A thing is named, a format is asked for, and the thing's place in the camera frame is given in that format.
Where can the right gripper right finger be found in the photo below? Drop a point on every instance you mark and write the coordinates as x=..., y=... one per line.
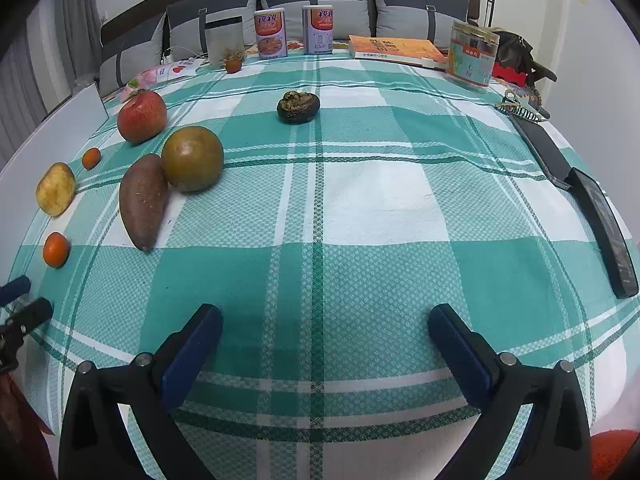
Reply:
x=555, y=443

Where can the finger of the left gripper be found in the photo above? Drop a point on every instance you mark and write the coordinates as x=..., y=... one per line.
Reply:
x=24, y=321
x=13, y=290

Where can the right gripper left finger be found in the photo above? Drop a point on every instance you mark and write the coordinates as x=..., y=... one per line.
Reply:
x=94, y=440

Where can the small orange tangerine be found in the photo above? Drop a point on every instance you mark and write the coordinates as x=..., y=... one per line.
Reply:
x=55, y=250
x=91, y=158

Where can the purple sweet potato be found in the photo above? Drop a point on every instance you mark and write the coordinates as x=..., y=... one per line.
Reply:
x=143, y=199

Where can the red apple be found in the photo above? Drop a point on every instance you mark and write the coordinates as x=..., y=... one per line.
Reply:
x=142, y=117

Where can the brown round pear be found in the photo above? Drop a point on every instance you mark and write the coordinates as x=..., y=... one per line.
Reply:
x=193, y=159

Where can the white board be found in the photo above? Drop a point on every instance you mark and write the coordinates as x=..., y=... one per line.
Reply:
x=57, y=139

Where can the grey curtain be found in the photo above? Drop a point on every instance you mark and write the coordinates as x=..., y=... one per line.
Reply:
x=50, y=49

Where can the pink snack packet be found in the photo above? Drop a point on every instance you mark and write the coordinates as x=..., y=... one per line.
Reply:
x=160, y=74

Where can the green plaid tablecloth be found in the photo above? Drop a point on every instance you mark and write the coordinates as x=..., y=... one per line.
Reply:
x=325, y=245

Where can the small red fruit with stem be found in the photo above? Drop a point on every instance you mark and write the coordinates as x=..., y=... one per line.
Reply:
x=233, y=61

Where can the clear jar black lid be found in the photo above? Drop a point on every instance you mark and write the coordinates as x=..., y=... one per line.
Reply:
x=224, y=41

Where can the dark dried fruit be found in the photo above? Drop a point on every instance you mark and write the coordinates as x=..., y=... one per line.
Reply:
x=295, y=107

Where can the key bundle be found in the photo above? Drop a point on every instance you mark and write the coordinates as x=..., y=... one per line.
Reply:
x=526, y=106

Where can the left orange food can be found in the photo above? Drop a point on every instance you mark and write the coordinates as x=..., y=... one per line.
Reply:
x=271, y=33

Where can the orange food can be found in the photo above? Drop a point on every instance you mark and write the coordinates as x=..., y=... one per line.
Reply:
x=271, y=33
x=317, y=29

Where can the orange book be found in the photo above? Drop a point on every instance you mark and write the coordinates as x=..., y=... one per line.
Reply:
x=408, y=51

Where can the right orange food can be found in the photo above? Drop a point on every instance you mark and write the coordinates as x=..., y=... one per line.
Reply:
x=317, y=29

